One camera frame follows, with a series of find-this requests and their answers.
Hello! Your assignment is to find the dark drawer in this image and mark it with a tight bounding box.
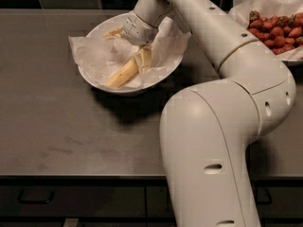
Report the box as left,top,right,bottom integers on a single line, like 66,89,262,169
146,182,303,219
0,185,146,218

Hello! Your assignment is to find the left black drawer handle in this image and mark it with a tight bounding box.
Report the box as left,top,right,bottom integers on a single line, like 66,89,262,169
17,188,55,205

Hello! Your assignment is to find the white paper liner right bowl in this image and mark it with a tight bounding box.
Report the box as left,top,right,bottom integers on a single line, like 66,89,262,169
229,0,303,61

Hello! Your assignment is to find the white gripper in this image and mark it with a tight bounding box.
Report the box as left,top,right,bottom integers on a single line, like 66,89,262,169
103,11,158,74

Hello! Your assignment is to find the right black drawer handle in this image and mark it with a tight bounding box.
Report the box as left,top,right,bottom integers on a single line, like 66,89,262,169
254,188,273,205

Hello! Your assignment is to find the right dark drawer front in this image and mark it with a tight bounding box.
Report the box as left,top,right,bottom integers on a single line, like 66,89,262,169
146,182,303,219

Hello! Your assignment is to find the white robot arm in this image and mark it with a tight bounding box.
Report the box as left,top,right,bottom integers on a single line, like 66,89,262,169
123,0,296,227

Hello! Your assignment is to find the pile of red strawberries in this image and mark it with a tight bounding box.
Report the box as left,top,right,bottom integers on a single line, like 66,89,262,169
247,10,303,55

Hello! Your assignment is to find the left dark drawer front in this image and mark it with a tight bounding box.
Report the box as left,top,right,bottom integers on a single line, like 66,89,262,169
0,185,146,218

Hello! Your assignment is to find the black drawer handle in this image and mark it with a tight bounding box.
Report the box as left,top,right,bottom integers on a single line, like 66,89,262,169
17,188,55,205
254,188,273,205

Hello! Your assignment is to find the yellow banana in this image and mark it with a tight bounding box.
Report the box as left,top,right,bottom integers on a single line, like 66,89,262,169
106,58,138,88

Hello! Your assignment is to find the white paper liner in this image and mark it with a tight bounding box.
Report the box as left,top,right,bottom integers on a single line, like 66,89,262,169
68,15,192,91

